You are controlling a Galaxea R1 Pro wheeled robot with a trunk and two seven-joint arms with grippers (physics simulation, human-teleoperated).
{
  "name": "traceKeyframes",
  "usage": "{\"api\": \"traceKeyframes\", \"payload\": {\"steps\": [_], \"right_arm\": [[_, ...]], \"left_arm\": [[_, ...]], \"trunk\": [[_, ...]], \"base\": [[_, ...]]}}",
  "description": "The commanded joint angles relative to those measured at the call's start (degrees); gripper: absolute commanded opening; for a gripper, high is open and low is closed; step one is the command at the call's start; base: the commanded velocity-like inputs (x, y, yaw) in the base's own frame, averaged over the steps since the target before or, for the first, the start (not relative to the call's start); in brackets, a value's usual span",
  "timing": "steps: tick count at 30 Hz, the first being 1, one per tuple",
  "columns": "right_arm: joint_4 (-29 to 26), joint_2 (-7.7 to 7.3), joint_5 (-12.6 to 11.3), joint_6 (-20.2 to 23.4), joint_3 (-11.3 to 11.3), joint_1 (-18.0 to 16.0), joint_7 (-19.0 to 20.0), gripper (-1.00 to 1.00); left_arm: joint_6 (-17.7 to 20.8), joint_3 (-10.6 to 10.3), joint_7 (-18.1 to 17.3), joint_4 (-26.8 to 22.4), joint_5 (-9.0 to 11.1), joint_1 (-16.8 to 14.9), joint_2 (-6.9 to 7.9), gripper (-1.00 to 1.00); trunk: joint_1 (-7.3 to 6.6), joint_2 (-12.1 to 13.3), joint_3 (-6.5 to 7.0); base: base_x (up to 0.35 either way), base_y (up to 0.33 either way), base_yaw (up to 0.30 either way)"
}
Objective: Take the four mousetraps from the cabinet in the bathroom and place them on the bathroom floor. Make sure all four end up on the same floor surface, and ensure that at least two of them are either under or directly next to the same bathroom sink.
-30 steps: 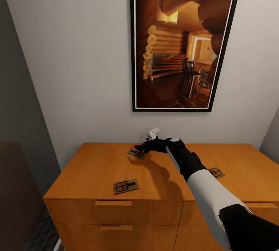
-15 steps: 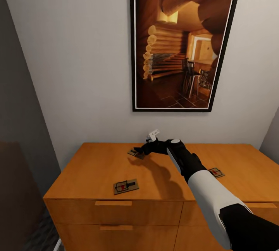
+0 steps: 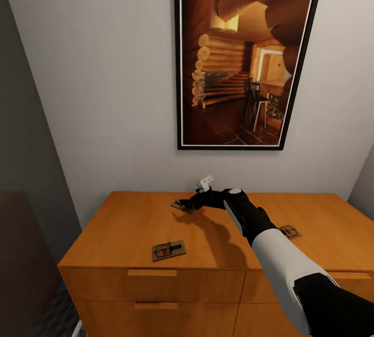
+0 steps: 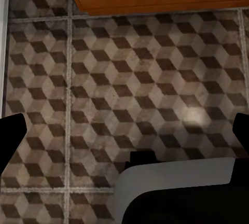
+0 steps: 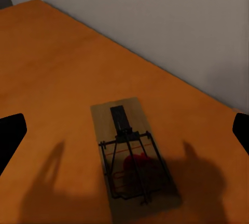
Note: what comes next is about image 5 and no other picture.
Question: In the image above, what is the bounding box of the mousetrap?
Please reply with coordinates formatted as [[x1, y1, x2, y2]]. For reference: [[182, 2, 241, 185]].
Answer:
[[90, 97, 183, 224]]

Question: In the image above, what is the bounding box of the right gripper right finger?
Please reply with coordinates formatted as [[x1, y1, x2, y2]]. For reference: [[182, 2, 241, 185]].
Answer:
[[232, 112, 249, 155]]

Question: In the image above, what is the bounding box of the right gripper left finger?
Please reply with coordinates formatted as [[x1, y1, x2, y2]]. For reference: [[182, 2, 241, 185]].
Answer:
[[0, 113, 27, 175]]

